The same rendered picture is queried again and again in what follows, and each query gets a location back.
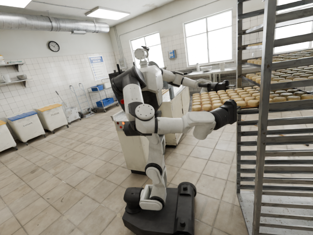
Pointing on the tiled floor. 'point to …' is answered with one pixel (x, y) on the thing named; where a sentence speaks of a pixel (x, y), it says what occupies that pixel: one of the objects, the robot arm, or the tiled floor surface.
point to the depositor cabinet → (175, 112)
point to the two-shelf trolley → (101, 100)
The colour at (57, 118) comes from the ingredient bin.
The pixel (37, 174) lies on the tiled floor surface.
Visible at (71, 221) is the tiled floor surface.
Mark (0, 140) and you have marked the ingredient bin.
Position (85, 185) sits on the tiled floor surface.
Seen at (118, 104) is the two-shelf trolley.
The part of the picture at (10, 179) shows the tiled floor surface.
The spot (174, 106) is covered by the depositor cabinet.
